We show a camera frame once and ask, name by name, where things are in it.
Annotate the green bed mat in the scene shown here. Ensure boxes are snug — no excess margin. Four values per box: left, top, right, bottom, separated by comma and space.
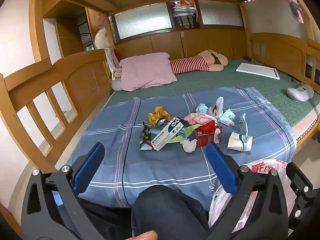
101, 59, 320, 128

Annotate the stack of books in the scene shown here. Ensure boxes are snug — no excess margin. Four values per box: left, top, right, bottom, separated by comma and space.
171, 0, 198, 29

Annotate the crumpled white tissue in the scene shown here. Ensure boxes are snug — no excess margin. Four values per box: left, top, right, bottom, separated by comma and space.
180, 139, 198, 153

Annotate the frosted glass window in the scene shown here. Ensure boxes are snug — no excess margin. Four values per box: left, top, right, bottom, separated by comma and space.
197, 0, 244, 28
114, 2, 173, 40

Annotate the white handheld vacuum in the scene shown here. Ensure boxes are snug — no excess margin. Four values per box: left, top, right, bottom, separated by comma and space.
286, 84, 314, 103

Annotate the wooden shelf unit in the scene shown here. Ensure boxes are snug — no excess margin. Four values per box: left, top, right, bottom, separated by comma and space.
42, 0, 95, 53

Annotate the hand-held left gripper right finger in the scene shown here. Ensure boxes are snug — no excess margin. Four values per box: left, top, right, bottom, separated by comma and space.
202, 142, 292, 240

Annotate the yellow snack wrapper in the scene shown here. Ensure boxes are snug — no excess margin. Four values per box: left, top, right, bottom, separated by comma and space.
147, 107, 173, 127

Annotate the pink crumpled paper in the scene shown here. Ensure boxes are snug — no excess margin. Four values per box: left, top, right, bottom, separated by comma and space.
184, 112, 213, 125

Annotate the pink wall poster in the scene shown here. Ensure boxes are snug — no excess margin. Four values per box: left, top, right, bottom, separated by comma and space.
282, 0, 305, 23

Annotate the clear plastic wrapper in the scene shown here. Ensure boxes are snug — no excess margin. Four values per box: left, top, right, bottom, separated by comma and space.
231, 113, 248, 134

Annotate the person's left hand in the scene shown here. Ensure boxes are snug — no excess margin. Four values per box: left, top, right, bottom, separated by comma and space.
132, 231, 158, 240

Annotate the white wet wipe packet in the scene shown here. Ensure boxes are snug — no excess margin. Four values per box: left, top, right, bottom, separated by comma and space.
217, 109, 237, 126

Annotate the white plush toy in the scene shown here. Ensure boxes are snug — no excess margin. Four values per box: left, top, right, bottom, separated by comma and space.
94, 12, 108, 49

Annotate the person's dark trouser leg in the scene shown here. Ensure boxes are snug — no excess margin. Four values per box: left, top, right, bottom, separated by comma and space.
131, 185, 210, 240

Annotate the white plastic bag red print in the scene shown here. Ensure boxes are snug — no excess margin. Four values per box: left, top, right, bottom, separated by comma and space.
209, 159, 290, 240

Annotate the dark snack packet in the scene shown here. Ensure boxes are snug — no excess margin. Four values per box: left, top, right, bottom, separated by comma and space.
139, 121, 153, 152

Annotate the white paper cup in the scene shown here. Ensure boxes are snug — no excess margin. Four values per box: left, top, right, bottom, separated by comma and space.
227, 132, 253, 152

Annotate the white flat board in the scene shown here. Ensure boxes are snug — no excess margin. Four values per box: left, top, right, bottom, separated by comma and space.
236, 63, 280, 80

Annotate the white and red cloth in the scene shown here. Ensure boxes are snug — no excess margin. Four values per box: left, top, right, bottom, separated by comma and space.
105, 47, 120, 73

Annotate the pink pillow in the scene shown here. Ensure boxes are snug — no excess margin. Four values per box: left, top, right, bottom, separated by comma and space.
119, 52, 177, 92

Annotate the striped plush doll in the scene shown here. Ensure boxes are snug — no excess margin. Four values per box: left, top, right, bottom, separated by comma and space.
170, 50, 228, 75

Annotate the small white plastic bag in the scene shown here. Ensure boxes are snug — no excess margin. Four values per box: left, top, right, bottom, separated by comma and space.
207, 96, 224, 118

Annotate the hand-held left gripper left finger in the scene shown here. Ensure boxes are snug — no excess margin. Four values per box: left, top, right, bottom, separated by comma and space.
21, 142, 106, 240

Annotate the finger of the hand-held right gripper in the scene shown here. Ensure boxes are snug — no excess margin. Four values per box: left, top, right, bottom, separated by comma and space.
286, 162, 320, 233

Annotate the white toothpaste box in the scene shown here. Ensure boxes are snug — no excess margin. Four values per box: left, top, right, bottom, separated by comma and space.
152, 117, 188, 152

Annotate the green paper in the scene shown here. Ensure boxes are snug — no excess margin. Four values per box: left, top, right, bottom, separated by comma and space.
165, 124, 200, 144

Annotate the red cardboard box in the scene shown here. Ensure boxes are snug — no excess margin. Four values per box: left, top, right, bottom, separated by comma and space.
195, 120, 223, 147

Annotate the black power cable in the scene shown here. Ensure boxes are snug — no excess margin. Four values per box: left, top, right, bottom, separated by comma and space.
287, 74, 304, 84

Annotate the blue plaid sheet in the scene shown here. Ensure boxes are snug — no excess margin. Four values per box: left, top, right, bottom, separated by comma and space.
64, 87, 298, 207

